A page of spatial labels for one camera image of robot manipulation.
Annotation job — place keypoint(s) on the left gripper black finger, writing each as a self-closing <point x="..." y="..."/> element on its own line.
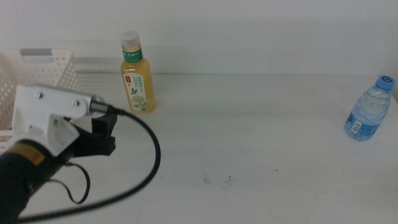
<point x="104" y="126"/>

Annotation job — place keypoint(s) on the yellow tea bottle white cap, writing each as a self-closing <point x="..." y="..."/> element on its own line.
<point x="136" y="71"/>

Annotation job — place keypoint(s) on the clear water bottle blue cap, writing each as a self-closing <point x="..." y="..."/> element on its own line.
<point x="367" y="115"/>

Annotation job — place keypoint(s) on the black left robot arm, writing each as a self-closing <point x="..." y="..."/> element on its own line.
<point x="15" y="186"/>

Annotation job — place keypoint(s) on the white perforated plastic basket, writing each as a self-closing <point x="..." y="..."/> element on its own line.
<point x="65" y="71"/>

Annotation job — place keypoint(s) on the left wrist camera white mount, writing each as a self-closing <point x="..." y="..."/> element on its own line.
<point x="46" y="105"/>

